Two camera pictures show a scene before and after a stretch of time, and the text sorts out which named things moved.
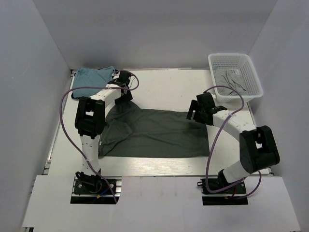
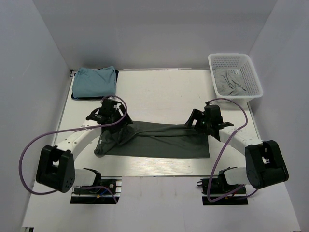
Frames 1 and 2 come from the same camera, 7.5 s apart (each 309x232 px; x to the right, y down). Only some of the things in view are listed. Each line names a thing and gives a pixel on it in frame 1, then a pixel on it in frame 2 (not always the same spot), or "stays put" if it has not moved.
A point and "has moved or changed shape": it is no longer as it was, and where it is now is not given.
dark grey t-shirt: [131, 132] has moved or changed shape
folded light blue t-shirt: [98, 77] stays put
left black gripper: [128, 97] to [127, 121]
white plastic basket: [236, 69] stays put
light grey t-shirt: [232, 78] stays put
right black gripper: [193, 107] to [197, 114]
